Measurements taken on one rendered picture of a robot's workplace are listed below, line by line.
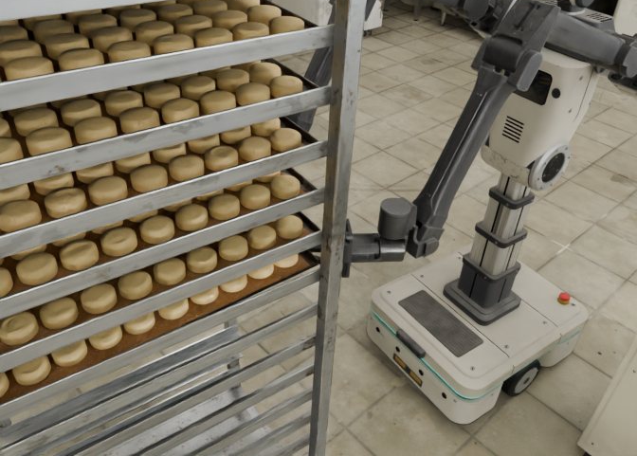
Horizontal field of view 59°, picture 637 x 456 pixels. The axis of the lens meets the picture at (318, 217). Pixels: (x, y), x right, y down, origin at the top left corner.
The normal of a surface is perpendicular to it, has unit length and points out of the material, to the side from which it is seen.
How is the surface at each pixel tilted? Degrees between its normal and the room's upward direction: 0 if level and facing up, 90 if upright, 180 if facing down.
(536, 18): 48
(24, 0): 90
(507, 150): 90
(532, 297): 0
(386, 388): 0
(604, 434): 90
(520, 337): 0
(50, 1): 90
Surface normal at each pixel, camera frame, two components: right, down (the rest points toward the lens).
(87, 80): 0.57, 0.51
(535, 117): -0.82, 0.31
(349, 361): 0.04, -0.81
